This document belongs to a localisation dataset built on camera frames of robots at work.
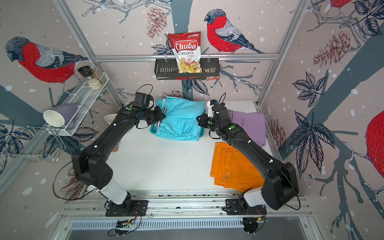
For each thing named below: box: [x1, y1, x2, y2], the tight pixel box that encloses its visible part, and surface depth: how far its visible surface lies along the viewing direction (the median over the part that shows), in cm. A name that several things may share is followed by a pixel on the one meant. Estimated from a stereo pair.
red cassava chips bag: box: [167, 31, 202, 74], surface depth 83 cm
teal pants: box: [155, 96, 206, 141], surface depth 83 cm
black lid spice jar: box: [77, 66, 93, 77], surface depth 81 cm
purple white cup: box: [43, 104, 78, 128], surface depth 64 cm
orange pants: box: [210, 142, 265, 192], surface depth 86 cm
